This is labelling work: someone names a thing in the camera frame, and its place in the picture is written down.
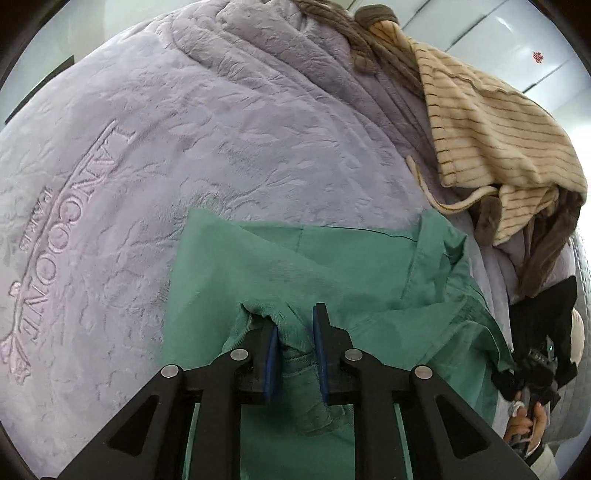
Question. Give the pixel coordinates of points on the brown knit garment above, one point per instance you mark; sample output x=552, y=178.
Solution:
x=360, y=37

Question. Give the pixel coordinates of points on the green work jacket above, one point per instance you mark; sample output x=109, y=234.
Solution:
x=369, y=286

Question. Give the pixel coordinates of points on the red wall sticker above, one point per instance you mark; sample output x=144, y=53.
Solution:
x=537, y=57

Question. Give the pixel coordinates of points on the black cloth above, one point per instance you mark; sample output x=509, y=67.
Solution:
x=549, y=314

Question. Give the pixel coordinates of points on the person's right hand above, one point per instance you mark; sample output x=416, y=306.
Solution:
x=524, y=422

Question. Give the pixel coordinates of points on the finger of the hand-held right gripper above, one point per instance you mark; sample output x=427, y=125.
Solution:
x=505, y=385

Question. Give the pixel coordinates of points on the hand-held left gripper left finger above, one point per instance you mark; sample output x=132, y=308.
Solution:
x=272, y=364

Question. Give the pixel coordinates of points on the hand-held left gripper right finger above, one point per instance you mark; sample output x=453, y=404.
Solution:
x=320, y=360

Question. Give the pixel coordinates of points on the purple embossed blanket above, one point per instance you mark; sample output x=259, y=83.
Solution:
x=184, y=138

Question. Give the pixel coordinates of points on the cream pillow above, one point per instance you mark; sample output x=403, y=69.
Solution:
x=576, y=341

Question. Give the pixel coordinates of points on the person's right forearm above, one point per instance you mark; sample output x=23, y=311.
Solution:
x=545, y=464

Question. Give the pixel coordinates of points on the beige striped garment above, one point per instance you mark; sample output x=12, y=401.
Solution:
x=485, y=120

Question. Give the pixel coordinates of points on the brown fleece garment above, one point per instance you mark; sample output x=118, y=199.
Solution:
x=554, y=240

